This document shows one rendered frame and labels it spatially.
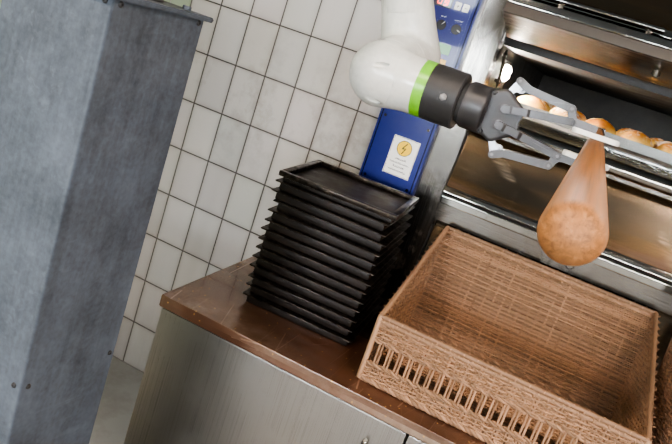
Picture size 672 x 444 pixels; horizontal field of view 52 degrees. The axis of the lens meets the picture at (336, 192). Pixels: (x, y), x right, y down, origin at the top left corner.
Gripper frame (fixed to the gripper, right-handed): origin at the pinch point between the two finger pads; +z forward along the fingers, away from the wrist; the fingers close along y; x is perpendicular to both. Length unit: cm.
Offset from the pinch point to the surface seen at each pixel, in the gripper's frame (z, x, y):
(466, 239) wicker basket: -19, -67, 36
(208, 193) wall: -96, -70, 54
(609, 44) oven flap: -4, -56, -20
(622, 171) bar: 7.3, -32.9, 3.6
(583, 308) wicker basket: 14, -66, 40
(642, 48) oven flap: 2, -56, -21
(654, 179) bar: 13.1, -33.1, 3.0
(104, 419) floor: -93, -42, 120
